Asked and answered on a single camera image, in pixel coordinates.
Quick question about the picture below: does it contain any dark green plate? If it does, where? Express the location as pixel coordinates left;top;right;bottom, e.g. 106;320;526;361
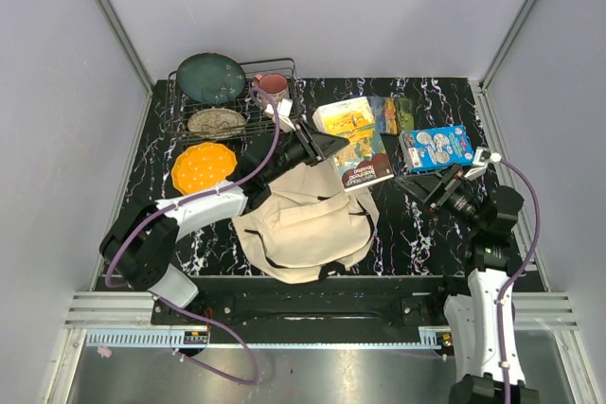
176;52;246;105

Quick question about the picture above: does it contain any aluminium frame rail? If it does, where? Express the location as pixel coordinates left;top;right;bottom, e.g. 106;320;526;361
95;0;154;93

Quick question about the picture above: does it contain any blue comic book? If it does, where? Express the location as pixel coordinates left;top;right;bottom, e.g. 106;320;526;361
398;125;474;173

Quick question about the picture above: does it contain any pink patterned mug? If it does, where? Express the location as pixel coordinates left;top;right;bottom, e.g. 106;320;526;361
252;74;290;102

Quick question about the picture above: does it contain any cream canvas student bag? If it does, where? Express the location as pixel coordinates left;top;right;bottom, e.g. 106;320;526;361
232;162;380;284

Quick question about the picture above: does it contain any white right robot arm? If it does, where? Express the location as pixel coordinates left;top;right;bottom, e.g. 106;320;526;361
396;165;540;403

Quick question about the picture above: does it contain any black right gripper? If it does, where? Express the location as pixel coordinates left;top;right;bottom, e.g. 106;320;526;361
396;160;486;231

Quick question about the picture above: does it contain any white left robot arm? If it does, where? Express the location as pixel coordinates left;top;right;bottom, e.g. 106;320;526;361
99;120;349;325

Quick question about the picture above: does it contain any yellow picture book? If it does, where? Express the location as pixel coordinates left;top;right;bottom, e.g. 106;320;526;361
312;97;394;192

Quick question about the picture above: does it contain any Animal Farm paperback book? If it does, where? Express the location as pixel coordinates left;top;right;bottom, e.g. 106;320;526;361
367;96;415;135

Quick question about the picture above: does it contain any wire dish rack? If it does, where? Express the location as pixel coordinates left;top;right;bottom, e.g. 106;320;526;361
164;58;305;145

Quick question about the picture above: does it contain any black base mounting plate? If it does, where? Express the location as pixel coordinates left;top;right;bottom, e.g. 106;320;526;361
150;275;474;346

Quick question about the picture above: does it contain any white cable duct strip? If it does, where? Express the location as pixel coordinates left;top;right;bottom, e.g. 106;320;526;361
85;328;438;350

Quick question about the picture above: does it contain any beige patterned plate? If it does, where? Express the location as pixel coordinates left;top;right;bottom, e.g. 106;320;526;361
187;108;247;139

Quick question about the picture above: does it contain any orange dotted plate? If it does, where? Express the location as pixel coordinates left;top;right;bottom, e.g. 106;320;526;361
170;142;237;195

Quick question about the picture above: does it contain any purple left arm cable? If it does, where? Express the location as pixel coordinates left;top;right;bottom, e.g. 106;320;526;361
104;86;283;385

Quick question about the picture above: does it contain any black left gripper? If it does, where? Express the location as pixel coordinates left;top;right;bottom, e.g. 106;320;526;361
263;119;348;185

